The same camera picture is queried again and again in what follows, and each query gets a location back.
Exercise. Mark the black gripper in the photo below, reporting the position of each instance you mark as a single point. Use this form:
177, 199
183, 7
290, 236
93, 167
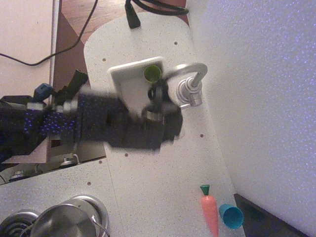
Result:
153, 128

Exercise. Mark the silver toy faucet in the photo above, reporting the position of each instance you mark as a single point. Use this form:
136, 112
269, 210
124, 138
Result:
188, 90

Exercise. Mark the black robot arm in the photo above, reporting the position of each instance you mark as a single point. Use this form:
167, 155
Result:
95, 116

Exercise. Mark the green plastic cup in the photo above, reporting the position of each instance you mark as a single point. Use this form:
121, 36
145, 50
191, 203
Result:
152, 74

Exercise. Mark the white toy sink basin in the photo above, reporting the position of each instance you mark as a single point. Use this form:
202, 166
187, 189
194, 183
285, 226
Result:
130, 85

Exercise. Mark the orange toy carrot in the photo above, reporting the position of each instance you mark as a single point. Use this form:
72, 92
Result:
210, 210

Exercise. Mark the teal plastic cup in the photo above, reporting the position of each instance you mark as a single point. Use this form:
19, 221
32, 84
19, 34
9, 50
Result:
231, 216

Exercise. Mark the stainless steel pot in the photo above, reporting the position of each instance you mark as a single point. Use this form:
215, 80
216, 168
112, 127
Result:
80, 216

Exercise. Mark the silver stove burner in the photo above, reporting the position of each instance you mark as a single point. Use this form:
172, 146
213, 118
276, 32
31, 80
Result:
15, 224

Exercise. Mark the black cable plug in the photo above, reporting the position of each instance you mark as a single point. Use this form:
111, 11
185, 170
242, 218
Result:
132, 18

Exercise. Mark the blue cable connector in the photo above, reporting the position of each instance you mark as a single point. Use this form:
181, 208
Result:
42, 92

